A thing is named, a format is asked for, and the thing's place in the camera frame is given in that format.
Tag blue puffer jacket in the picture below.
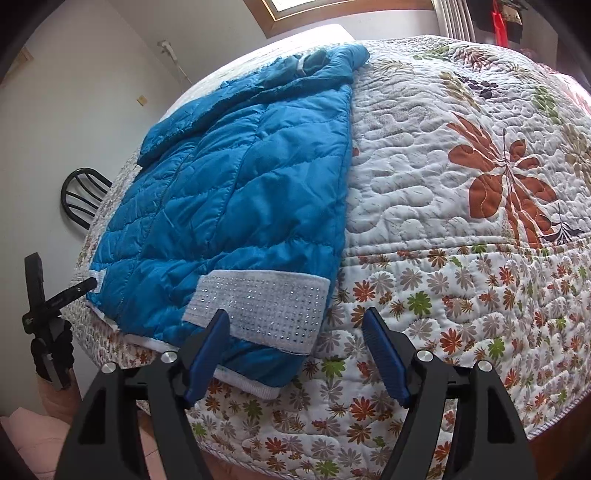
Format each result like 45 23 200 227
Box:
87 44 370 400

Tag black hanging clothes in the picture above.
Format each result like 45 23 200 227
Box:
467 0 529 43

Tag black metal chair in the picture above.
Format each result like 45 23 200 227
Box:
60 167 112 230

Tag white floral quilt bedspread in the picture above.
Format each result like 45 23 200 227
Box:
65 29 590 479

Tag wooden framed window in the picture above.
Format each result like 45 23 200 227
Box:
243 0 434 38

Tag red hanging garment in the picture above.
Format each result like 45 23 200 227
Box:
491 0 509 48

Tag white pleated curtain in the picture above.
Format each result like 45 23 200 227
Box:
432 0 476 42

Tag framed wall picture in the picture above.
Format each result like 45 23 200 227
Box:
1 46 34 88

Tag white wall plug with cable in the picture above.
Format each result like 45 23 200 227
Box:
157 40 192 86

